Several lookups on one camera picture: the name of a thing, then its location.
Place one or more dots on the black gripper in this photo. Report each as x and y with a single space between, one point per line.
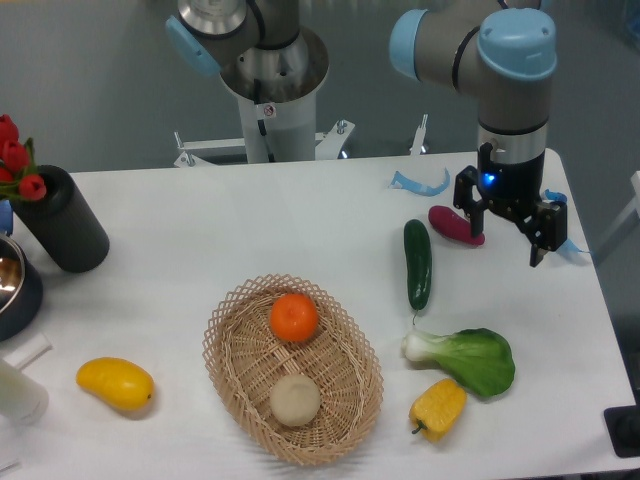
512 192

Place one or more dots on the black device table corner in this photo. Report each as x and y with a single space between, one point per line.
623 429

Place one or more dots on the white plastic bottle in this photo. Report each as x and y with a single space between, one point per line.
23 400

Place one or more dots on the blue tape strip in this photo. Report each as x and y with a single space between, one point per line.
401 182

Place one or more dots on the woven wicker basket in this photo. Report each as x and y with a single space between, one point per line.
245 359

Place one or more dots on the yellow bell pepper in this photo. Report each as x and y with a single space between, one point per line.
434 413

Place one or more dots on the blue tape piece right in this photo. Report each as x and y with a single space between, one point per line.
568 250

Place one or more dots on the red artificial tulips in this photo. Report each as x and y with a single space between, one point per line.
20 180

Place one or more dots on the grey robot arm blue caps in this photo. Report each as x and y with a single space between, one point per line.
502 53

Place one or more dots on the dark metal bowl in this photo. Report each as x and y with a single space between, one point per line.
21 289

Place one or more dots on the beige steamed bun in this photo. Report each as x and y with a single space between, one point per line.
295 400

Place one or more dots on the green bok choy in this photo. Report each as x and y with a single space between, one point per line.
478 359

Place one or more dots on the orange tangerine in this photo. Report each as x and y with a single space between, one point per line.
293 318

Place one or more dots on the yellow mango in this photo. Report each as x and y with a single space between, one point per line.
119 383

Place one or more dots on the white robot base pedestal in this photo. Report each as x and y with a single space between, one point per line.
276 93

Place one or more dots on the purple sweet potato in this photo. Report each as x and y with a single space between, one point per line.
452 226

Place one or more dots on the green cucumber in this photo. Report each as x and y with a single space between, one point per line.
419 263

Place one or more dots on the black cylindrical vase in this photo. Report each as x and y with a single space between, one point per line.
64 223

